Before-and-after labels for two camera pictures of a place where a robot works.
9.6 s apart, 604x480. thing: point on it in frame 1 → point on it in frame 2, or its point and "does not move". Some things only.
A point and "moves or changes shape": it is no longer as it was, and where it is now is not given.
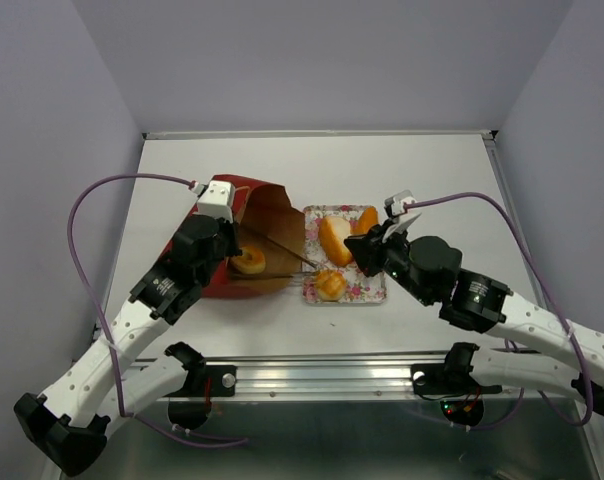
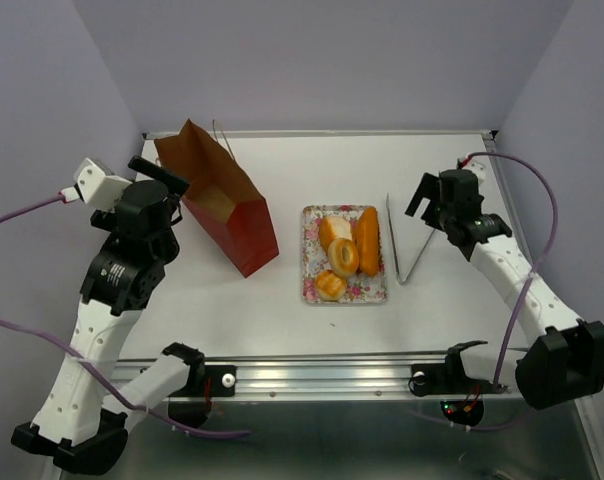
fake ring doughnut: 251,261 → 343,256
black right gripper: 367,249 → 428,188
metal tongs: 316,268 moves or changes shape
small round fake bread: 330,285 does not move
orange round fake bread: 332,232 does not move
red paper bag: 270,231 → 226,205
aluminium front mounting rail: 327,376 does not move
